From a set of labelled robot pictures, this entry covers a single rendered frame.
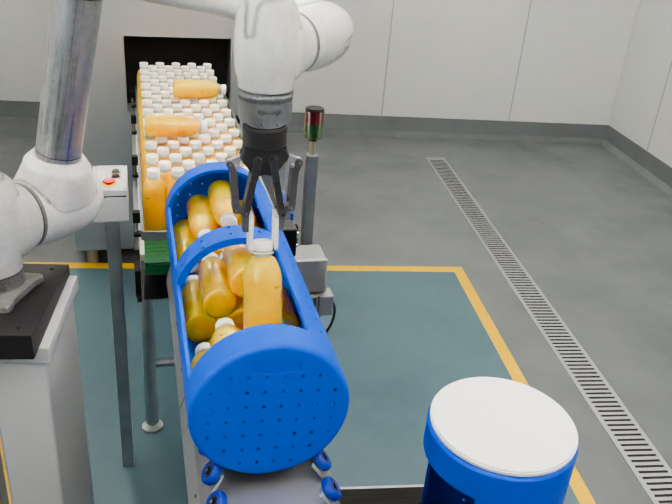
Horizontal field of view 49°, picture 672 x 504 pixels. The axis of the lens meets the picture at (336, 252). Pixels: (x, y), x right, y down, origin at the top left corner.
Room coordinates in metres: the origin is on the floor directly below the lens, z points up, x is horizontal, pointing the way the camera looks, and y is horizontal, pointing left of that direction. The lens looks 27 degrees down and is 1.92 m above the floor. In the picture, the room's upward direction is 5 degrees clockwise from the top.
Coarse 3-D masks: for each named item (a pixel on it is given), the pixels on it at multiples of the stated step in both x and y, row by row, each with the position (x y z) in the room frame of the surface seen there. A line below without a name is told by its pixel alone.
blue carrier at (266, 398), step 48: (192, 192) 1.81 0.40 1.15; (240, 192) 1.85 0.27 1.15; (240, 240) 1.39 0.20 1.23; (288, 288) 1.51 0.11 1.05; (240, 336) 1.03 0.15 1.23; (288, 336) 1.04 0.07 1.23; (192, 384) 1.00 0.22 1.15; (240, 384) 0.99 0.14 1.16; (288, 384) 1.01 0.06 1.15; (336, 384) 1.04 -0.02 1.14; (192, 432) 0.97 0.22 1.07; (240, 432) 0.99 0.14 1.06; (288, 432) 1.01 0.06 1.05; (336, 432) 1.04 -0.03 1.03
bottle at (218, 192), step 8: (216, 184) 1.78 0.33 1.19; (224, 184) 1.78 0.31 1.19; (208, 192) 1.78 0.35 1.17; (216, 192) 1.73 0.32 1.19; (224, 192) 1.73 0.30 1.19; (216, 200) 1.69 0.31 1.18; (224, 200) 1.68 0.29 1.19; (216, 208) 1.66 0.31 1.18; (224, 208) 1.65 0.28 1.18; (216, 216) 1.65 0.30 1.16
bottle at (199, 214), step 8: (192, 200) 1.77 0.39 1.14; (200, 200) 1.76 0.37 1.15; (208, 200) 1.79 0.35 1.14; (192, 208) 1.73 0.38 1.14; (200, 208) 1.71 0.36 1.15; (208, 208) 1.73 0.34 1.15; (192, 216) 1.69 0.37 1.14; (200, 216) 1.67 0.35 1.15; (208, 216) 1.67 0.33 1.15; (192, 224) 1.66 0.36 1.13; (200, 224) 1.64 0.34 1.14; (208, 224) 1.65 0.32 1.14; (216, 224) 1.67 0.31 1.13; (192, 232) 1.65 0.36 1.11
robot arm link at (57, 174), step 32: (64, 0) 1.52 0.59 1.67; (96, 0) 1.55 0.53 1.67; (64, 32) 1.52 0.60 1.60; (96, 32) 1.57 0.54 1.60; (64, 64) 1.53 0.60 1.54; (64, 96) 1.53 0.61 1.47; (64, 128) 1.53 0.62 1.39; (32, 160) 1.53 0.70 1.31; (64, 160) 1.54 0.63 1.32; (32, 192) 1.49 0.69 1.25; (64, 192) 1.52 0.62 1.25; (96, 192) 1.62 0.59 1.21; (64, 224) 1.52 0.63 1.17
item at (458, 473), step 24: (432, 432) 1.07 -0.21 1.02; (432, 456) 1.05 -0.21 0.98; (456, 456) 1.01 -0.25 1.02; (576, 456) 1.05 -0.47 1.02; (432, 480) 1.21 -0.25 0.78; (456, 480) 1.00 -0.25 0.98; (480, 480) 0.98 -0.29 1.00; (504, 480) 0.97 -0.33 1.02; (528, 480) 0.97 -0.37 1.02; (552, 480) 0.98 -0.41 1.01
